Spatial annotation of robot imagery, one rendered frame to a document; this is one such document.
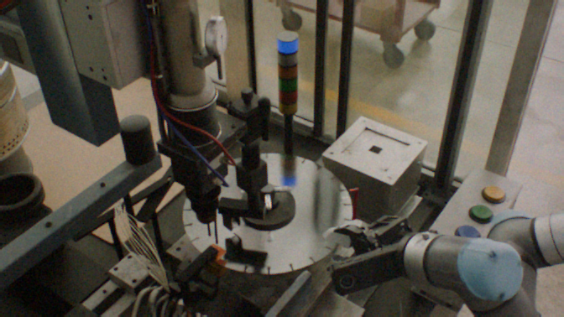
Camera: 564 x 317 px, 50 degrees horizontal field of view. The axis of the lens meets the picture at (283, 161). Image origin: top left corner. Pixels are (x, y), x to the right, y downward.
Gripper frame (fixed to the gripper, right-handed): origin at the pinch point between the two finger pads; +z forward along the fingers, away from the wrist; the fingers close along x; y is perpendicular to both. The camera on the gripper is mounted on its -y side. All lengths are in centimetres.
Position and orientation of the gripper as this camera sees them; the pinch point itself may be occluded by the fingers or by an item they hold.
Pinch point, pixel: (329, 248)
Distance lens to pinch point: 107.1
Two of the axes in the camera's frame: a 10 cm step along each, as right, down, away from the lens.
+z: -5.2, 0.1, 8.5
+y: 7.7, -4.1, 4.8
